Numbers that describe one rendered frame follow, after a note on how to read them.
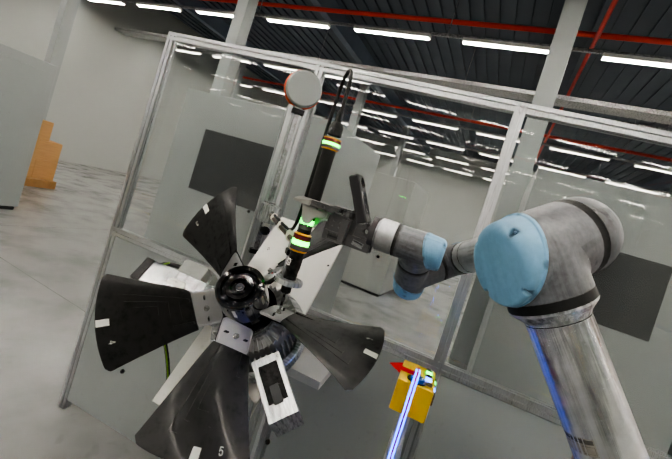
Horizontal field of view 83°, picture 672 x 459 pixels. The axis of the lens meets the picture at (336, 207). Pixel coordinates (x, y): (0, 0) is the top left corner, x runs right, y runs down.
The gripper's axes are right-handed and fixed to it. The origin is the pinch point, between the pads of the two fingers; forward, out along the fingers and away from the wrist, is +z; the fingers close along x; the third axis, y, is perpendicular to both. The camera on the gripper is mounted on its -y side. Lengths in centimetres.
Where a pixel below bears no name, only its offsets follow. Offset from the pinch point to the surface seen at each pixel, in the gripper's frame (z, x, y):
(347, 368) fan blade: -24.6, -8.5, 30.1
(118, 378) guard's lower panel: 93, 69, 120
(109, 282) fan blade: 36, -13, 34
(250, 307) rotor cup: 1.2, -7.1, 27.5
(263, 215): 32, 45, 13
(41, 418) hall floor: 121, 58, 149
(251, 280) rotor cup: 4.6, -3.8, 22.7
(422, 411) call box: -43, 21, 45
